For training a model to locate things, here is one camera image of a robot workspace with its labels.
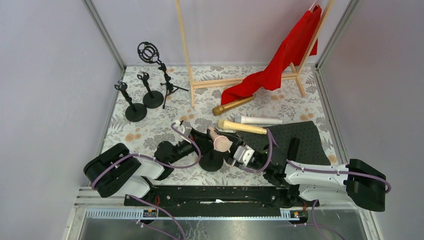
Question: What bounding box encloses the black round-base mic stand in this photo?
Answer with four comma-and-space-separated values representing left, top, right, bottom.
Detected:
198, 147, 225, 172

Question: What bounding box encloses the wooden rack frame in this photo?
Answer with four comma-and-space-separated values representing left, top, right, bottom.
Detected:
174, 0, 336, 109

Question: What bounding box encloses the grey slotted cable duct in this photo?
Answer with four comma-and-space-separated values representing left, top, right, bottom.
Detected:
86, 208, 308, 222

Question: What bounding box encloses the red cloth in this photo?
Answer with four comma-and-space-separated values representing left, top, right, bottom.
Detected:
221, 5, 322, 105

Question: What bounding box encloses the black tripod shock-mount stand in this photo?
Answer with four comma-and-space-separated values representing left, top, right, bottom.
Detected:
137, 41, 189, 109

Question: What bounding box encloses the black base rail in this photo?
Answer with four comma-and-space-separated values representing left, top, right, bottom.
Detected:
142, 185, 313, 212

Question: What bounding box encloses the black cylinder on mat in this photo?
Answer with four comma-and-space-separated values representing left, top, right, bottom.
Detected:
287, 137, 300, 161

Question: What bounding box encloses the gold microphone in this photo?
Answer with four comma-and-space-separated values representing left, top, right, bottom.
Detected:
212, 95, 255, 116

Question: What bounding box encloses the dark perforated foam mat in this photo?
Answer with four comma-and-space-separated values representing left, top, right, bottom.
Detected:
236, 121, 330, 166

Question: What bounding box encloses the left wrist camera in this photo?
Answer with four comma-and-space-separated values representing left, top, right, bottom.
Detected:
171, 120, 193, 137

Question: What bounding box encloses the white microphone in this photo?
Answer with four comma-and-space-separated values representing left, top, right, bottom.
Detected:
233, 115, 283, 125

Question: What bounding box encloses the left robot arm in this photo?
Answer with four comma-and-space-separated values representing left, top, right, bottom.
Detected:
83, 129, 214, 198

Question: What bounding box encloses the pink microphone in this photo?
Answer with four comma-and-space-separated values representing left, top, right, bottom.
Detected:
208, 126, 231, 153

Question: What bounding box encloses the cream yellow microphone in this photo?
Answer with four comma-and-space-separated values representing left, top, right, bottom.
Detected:
217, 119, 267, 135

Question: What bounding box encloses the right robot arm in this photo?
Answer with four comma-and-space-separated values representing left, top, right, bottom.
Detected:
227, 135, 391, 212

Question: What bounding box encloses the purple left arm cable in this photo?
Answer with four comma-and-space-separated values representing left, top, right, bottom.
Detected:
91, 122, 202, 191

